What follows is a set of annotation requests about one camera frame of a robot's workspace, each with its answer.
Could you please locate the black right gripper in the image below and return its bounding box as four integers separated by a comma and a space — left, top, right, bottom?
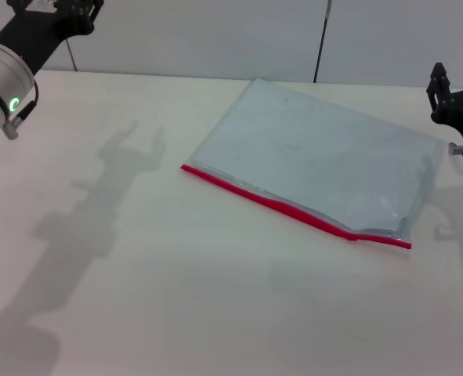
425, 61, 463, 185

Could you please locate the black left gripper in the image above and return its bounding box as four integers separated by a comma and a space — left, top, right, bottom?
0, 0, 105, 76

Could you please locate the clear document bag red zipper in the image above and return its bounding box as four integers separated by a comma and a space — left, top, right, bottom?
179, 77, 451, 251

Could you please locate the thin grey background pole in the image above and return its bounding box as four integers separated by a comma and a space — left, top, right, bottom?
68, 38, 78, 73

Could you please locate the left arm cable with connector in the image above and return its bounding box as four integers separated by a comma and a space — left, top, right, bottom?
2, 80, 40, 140

